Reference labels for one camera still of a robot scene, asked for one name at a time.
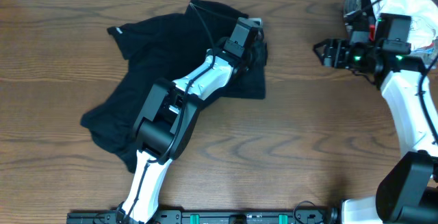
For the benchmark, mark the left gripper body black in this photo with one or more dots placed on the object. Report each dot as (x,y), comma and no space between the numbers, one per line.
(256,53)

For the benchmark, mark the black t-shirt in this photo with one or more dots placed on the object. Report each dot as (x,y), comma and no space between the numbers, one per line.
(166,47)

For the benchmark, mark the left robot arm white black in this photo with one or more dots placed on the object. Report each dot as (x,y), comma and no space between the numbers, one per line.
(166,121)

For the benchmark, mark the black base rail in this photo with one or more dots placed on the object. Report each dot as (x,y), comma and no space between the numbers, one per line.
(306,215)

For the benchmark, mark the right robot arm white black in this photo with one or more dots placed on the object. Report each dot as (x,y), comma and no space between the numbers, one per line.
(404,195)

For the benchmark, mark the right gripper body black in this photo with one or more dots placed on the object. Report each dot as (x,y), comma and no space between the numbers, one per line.
(350,56)

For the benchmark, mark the pile of clothes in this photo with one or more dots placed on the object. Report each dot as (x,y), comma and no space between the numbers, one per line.
(423,29)

